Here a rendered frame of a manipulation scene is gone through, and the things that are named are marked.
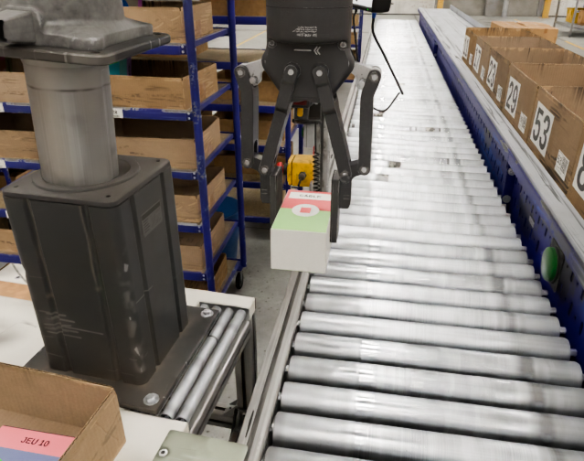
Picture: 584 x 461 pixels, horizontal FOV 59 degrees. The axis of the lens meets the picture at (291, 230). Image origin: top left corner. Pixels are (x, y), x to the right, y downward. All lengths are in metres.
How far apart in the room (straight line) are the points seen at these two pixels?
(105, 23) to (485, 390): 0.77
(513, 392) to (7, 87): 1.73
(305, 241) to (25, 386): 0.51
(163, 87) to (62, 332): 1.01
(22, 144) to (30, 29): 1.39
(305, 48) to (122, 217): 0.37
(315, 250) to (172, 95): 1.27
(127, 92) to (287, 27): 1.36
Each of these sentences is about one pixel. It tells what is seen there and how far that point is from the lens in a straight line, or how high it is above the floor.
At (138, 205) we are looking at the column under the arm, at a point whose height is 1.05.
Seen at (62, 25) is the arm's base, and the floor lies 1.29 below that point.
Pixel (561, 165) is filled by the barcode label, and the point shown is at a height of 0.93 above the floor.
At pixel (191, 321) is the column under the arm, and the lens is 0.99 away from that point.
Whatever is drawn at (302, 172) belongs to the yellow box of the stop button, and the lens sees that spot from 1.41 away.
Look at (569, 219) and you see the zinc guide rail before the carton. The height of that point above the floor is 0.89.
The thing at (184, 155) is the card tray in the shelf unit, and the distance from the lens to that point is 1.78.
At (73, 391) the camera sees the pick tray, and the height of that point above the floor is 0.83.
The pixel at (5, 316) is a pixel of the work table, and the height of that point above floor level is 0.75.
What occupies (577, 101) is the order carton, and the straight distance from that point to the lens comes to 1.69.
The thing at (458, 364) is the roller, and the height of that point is 0.74.
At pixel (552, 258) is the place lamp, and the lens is 1.14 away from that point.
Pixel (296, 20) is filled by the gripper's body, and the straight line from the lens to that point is 0.45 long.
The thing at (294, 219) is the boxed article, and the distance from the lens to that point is 0.51.
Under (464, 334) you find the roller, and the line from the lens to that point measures 1.01.
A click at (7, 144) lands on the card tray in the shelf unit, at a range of 2.09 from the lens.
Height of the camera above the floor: 1.35
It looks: 27 degrees down
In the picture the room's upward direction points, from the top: straight up
